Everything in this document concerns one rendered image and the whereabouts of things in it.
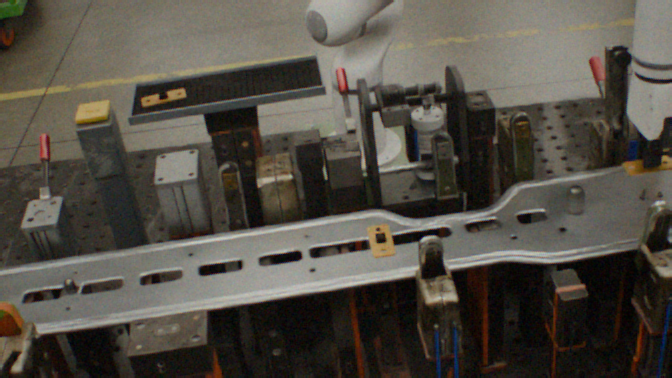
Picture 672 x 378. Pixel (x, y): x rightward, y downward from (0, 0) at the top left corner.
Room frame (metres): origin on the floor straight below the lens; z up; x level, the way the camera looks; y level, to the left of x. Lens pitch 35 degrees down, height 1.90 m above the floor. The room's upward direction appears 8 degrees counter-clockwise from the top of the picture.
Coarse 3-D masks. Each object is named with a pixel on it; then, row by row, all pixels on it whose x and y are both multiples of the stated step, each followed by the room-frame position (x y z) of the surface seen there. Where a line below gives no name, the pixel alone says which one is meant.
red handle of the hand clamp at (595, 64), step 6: (594, 60) 1.41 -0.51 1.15; (594, 66) 1.40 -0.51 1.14; (600, 66) 1.40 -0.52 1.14; (594, 72) 1.39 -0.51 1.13; (600, 72) 1.39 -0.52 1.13; (594, 78) 1.39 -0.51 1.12; (600, 78) 1.38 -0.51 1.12; (600, 84) 1.37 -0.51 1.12; (600, 90) 1.36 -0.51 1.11; (618, 120) 1.30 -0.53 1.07; (618, 126) 1.29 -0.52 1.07
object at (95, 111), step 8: (88, 104) 1.48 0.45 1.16; (96, 104) 1.47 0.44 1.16; (104, 104) 1.47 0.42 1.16; (80, 112) 1.45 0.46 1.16; (88, 112) 1.44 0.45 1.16; (96, 112) 1.44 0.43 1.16; (104, 112) 1.43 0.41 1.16; (80, 120) 1.42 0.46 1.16; (88, 120) 1.42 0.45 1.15; (96, 120) 1.43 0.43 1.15
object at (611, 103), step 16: (608, 48) 1.32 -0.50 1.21; (624, 48) 1.31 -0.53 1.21; (608, 64) 1.31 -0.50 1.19; (624, 64) 1.28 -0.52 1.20; (608, 80) 1.31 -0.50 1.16; (624, 80) 1.30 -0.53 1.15; (608, 96) 1.30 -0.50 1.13; (624, 96) 1.30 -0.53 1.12; (608, 112) 1.30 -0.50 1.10; (624, 112) 1.30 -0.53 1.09; (624, 128) 1.29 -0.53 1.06
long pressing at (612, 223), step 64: (512, 192) 1.22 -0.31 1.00; (640, 192) 1.18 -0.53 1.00; (128, 256) 1.19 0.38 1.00; (192, 256) 1.17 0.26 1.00; (256, 256) 1.14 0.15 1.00; (448, 256) 1.08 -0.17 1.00; (512, 256) 1.06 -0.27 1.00; (576, 256) 1.04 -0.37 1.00; (64, 320) 1.04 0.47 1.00; (128, 320) 1.03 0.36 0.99
